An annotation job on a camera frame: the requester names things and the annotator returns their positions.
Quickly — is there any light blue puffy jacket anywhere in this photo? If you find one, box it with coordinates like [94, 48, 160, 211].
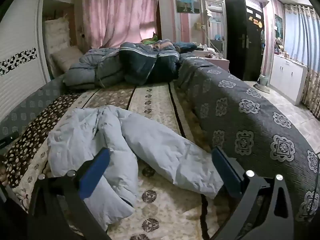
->
[48, 105, 223, 229]

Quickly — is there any person's left hand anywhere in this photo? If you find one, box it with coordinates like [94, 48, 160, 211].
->
[0, 163, 8, 186]

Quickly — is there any beige floral patterned blanket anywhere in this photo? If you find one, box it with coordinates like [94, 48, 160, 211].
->
[4, 81, 226, 240]

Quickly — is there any green floor bin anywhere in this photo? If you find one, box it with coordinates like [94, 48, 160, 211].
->
[258, 75, 268, 86]

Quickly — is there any white low cabinet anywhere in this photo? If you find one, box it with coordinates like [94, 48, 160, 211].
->
[269, 54, 308, 106]

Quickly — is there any grey blue folded quilt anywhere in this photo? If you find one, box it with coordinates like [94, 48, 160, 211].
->
[63, 48, 124, 89]

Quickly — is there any cream stacked bedding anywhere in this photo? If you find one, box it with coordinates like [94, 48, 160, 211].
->
[43, 17, 83, 78]

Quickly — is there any pink bedside table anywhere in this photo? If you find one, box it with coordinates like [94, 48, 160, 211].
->
[193, 50, 229, 72]

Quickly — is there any dark navy striped quilt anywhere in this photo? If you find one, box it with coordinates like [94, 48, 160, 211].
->
[119, 39, 197, 86]

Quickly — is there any blue striped curtain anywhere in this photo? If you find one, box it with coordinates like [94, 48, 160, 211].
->
[283, 3, 320, 72]

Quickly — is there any black entry door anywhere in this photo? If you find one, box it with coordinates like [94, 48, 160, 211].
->
[225, 0, 265, 81]

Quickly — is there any pink window curtain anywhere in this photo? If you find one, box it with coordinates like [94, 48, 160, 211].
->
[82, 0, 158, 48]

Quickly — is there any white shelf unit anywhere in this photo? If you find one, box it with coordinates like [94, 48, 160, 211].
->
[203, 0, 227, 58]

